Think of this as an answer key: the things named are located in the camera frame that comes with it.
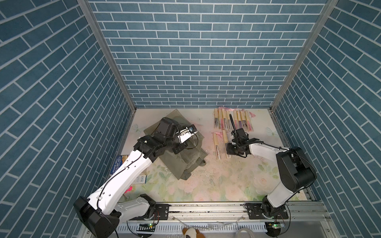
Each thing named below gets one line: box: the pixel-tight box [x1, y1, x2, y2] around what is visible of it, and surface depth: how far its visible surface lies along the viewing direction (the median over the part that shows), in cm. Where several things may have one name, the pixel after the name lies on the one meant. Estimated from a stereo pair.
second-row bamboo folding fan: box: [222, 128, 231, 159], surface depth 102 cm
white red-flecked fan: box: [241, 110, 249, 132], surface depth 114 cm
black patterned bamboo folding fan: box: [213, 108, 220, 129], surface depth 117 cm
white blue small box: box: [132, 174, 147, 184], surface depth 85 cm
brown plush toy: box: [182, 227, 206, 238], surface depth 69 cm
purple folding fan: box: [238, 119, 243, 130], surface depth 111 cm
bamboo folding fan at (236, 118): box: [233, 109, 240, 130], surface depth 118 cm
